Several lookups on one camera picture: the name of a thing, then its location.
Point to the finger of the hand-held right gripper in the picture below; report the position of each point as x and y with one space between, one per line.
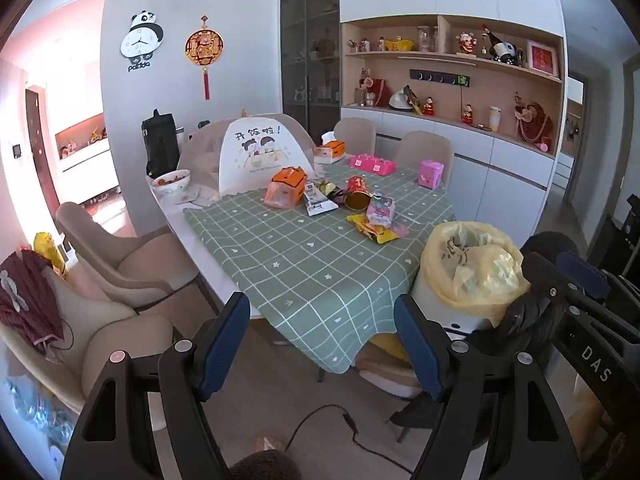
582 272
550 285

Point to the yellow green wrapper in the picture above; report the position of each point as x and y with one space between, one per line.
329 188

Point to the yellow seat cushion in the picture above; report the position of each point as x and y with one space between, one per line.
384 344

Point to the panda plush with bottle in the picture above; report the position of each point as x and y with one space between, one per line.
505 51

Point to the red fortune god figurine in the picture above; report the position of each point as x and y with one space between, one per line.
467 42

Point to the red gold knot ornament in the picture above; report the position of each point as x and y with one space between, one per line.
204 47

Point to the brown door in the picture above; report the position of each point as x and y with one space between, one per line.
37 145

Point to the dark red bag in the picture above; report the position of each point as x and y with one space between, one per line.
380 94

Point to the flower doll ornament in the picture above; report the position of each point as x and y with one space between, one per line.
366 80

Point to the pink white packet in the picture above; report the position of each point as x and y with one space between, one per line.
380 207

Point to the glass cup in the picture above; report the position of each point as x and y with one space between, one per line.
357 96

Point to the orange tissue box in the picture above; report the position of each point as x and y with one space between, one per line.
330 150

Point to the white bowl with food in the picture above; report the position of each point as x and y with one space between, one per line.
171 182

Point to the yellow ingot bowl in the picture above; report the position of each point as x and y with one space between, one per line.
400 44

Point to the panda wall clock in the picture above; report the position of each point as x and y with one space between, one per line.
140 42

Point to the beige dining chair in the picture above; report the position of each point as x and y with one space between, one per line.
385 367
425 147
356 132

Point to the small shelf figurine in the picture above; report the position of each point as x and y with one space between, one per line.
364 45

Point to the red cup noodle container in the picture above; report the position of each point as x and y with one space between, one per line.
357 190

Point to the square pink toy bin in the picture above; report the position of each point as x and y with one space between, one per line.
431 175

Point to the wall switch panel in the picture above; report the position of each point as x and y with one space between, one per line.
16 151

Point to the small red doll figurine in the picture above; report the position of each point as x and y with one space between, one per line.
467 115
428 106

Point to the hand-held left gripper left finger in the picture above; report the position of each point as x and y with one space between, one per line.
225 340

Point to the white wooden shelf cabinet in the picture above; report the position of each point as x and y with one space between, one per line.
475 170

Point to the pink wrapper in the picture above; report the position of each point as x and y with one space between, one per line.
398 231

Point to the white helmet shaped appliance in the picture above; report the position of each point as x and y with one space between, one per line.
399 101

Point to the mesh food cover tent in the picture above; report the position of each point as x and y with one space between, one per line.
250 155

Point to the orange plastic bag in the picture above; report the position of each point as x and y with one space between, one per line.
285 185

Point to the colourful plastic bag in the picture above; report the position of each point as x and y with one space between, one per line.
30 405

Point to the black bag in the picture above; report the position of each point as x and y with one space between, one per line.
160 145

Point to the flat pink toy box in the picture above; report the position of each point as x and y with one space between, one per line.
372 164

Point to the red framed picture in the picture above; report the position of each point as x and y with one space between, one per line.
542 58

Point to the white grey carton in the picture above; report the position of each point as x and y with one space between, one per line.
317 202

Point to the recessed wall niche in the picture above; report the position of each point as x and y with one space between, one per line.
85 135

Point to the white patterned cloth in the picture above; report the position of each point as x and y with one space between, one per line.
195 196

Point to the small pink item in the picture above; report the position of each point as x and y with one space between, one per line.
542 147

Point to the dark glass cabinet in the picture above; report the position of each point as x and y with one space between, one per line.
310 60

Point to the red flower handbag ornament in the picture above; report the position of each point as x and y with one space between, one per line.
535 122

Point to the beige armchair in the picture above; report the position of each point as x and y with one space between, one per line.
115 340
140 265

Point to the black power rail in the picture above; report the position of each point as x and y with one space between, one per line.
435 76

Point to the yellow bag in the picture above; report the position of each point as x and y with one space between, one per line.
47 250

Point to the white dining table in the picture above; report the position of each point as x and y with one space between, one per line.
172 217

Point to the red knitted cloth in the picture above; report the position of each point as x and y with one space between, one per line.
25 295

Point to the green checkered tablecloth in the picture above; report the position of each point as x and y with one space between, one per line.
300 270

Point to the white trash bin yellow liner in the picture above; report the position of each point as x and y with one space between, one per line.
440 300

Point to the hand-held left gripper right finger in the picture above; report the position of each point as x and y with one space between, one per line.
417 350

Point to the white yellow thermos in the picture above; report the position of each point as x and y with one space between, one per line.
495 119

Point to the dark fuzzy cloth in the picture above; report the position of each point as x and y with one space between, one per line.
265 466

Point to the glass jar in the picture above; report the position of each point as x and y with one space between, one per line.
426 39

